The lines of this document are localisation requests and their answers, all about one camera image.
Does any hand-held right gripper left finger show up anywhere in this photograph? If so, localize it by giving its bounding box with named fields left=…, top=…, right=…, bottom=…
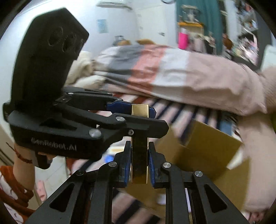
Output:
left=26, top=141, right=132, bottom=224

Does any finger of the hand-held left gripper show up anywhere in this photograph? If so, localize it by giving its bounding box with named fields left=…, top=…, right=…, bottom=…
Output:
left=64, top=107, right=170, bottom=141
left=62, top=86, right=157, bottom=119

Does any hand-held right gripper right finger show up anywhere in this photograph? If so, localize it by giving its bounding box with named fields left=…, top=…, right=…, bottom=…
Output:
left=148, top=142, right=250, bottom=224

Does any gold rectangular bar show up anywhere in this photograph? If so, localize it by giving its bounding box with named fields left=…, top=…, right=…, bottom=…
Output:
left=131, top=104, right=150, bottom=185

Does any person's left forearm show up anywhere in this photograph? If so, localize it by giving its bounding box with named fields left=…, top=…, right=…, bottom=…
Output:
left=12, top=144, right=37, bottom=191

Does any cream blanket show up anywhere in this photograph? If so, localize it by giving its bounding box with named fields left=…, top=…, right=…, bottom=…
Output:
left=66, top=51, right=106, bottom=88

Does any brown cardboard box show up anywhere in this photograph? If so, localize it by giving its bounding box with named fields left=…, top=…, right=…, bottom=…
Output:
left=120, top=118, right=251, bottom=218

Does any pink grey striped blanket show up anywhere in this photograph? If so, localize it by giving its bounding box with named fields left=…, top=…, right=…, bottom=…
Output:
left=93, top=44, right=269, bottom=117

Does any striped bed sheet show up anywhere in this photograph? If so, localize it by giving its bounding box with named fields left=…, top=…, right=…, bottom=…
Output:
left=69, top=94, right=240, bottom=224

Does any white air conditioner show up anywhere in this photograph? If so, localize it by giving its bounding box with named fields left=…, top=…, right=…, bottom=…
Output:
left=96, top=1, right=132, bottom=11

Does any pale pink fluffy blanket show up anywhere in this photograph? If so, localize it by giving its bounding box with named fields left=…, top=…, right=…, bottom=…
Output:
left=236, top=67, right=276, bottom=215

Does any person's orange white clothing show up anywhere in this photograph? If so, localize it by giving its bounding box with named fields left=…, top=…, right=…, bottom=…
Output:
left=0, top=165, right=35, bottom=218

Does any teal curtain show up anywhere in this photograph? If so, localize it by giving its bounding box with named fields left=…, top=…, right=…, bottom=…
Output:
left=176, top=0, right=225, bottom=54

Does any cluttered black shelf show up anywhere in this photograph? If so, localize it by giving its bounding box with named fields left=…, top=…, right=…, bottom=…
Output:
left=232, top=3, right=260, bottom=66

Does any blue wall poster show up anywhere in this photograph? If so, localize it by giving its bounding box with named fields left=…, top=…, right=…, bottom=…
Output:
left=97, top=19, right=108, bottom=34

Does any red string bracelet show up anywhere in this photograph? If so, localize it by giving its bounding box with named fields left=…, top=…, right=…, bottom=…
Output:
left=14, top=149, right=33, bottom=164

